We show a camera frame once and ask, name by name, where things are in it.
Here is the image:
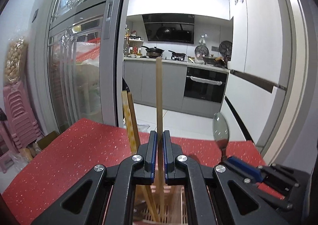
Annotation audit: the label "patterned chopstick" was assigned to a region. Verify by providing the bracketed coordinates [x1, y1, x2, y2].
[121, 90, 138, 154]

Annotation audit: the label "grey kitchen cabinets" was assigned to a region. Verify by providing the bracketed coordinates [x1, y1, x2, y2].
[123, 58, 229, 118]

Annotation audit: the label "stack of pink stools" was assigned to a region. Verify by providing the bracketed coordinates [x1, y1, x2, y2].
[3, 81, 42, 149]

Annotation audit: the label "black range hood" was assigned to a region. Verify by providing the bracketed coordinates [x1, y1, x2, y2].
[142, 14, 195, 44]

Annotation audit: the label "black wok on stove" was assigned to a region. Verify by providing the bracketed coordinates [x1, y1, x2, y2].
[141, 45, 164, 58]

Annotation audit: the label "bag of peanuts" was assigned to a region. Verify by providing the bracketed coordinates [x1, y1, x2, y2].
[3, 36, 29, 86]

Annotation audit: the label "glass sliding door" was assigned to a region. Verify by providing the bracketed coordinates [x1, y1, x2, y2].
[29, 0, 128, 133]

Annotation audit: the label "white refrigerator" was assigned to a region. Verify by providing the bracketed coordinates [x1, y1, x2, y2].
[219, 0, 306, 151]

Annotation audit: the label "cardboard box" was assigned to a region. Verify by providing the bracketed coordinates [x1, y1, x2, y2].
[37, 131, 60, 150]

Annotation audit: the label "translucent cutlery holder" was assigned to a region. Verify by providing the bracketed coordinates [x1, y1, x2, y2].
[133, 170, 189, 225]

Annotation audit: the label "black built-in oven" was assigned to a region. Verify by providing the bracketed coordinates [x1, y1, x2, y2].
[184, 67, 227, 103]

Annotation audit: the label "plain wooden chopstick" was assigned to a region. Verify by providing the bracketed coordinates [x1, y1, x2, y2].
[127, 92, 160, 222]
[156, 58, 165, 222]

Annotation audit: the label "small pink stool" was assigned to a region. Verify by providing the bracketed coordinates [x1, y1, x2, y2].
[1, 122, 15, 173]

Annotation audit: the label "black frying pan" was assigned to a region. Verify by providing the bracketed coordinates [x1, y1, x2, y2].
[169, 50, 186, 61]

